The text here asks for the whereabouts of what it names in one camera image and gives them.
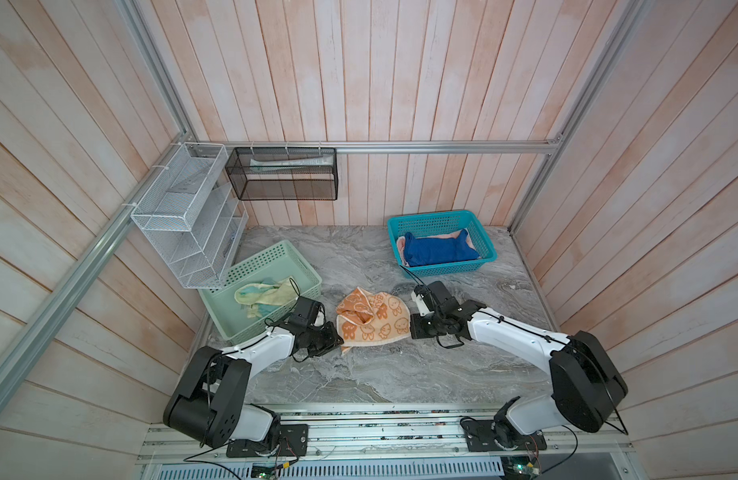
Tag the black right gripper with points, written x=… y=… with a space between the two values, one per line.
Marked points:
x=414 y=326

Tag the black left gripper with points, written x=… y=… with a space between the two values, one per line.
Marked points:
x=332 y=341

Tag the orange patterned towel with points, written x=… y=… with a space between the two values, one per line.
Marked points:
x=366 y=319

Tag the blue towel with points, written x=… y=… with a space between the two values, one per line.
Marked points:
x=438 y=249

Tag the teal yellow-trimmed towel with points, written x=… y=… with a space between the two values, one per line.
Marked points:
x=259 y=300

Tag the pink towel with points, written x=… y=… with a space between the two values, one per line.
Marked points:
x=400 y=246

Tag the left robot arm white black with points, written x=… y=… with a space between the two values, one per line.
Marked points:
x=209 y=402

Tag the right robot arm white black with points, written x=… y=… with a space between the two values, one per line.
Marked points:
x=586 y=387

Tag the teal plastic basket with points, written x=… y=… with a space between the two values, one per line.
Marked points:
x=440 y=243

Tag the mint green perforated basket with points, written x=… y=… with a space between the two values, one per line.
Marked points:
x=271 y=265

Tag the green circuit board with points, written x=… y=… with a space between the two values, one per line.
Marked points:
x=519 y=468

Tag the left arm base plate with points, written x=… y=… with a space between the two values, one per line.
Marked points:
x=284 y=440

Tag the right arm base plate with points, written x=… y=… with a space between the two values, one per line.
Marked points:
x=491 y=436

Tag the black wire mesh basket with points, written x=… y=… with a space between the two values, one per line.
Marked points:
x=284 y=173

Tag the white wire mesh shelf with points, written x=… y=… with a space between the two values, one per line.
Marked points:
x=190 y=215

